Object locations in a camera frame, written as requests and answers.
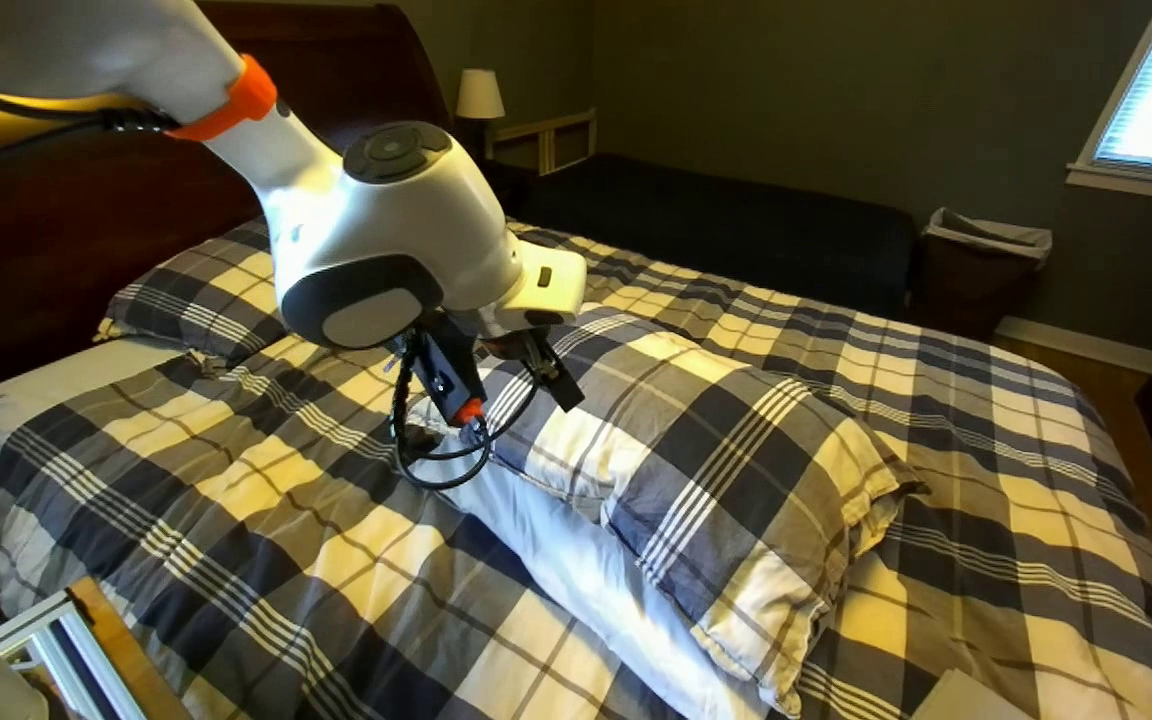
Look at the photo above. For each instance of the light blue cloth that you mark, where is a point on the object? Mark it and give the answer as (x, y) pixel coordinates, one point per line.
(577, 562)

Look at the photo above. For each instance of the checked black and white pillow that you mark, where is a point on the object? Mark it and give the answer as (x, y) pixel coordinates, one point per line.
(698, 453)

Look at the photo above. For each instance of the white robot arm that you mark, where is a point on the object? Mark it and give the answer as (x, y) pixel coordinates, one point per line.
(390, 225)

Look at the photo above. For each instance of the wooden bed side rail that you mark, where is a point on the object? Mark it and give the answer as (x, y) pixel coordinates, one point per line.
(122, 644)

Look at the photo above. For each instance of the metal frame stand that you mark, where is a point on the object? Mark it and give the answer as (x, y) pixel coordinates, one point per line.
(49, 655)

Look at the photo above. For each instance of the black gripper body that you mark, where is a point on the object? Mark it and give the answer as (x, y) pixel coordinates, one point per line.
(469, 328)

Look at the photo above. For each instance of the white bedside shelf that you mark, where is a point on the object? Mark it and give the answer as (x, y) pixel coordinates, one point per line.
(541, 141)

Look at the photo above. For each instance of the black futon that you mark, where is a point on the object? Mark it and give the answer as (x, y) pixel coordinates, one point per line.
(736, 225)

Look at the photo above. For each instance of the small white table lamp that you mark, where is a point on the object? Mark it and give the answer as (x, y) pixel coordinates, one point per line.
(479, 94)

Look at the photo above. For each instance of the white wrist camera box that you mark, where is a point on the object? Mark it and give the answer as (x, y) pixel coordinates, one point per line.
(549, 281)

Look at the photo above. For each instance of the dark wooden headboard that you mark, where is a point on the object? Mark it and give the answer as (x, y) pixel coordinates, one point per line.
(59, 225)

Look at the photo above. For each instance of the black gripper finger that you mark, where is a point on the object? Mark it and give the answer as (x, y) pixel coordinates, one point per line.
(549, 369)
(448, 379)

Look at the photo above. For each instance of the plaid pillow by headboard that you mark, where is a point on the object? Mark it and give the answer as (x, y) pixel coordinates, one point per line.
(201, 301)

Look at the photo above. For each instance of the yellow and black plaid comforter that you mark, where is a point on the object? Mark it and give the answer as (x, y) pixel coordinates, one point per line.
(270, 533)

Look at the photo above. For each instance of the dark hamper with cloth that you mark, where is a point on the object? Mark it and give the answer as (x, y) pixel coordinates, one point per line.
(980, 265)

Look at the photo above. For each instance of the plain white pillow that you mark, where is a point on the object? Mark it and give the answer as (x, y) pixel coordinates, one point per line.
(59, 382)

